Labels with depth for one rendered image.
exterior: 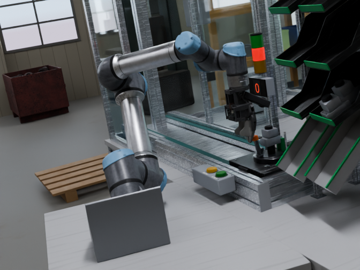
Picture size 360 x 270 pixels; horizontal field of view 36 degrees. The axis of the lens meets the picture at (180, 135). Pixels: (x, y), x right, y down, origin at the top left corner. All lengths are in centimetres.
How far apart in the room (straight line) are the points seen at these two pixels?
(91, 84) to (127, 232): 875
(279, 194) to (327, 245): 35
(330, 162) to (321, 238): 24
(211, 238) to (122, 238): 28
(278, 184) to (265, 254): 37
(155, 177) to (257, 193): 37
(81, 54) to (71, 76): 44
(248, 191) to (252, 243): 28
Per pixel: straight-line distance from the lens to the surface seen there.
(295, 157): 189
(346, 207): 191
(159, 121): 301
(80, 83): 1040
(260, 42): 221
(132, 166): 188
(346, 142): 177
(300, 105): 182
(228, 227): 184
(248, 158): 213
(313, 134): 189
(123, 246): 176
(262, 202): 191
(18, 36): 1028
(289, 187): 196
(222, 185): 199
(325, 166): 177
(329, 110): 163
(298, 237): 173
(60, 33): 1029
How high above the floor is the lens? 162
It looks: 14 degrees down
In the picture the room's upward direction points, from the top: 9 degrees counter-clockwise
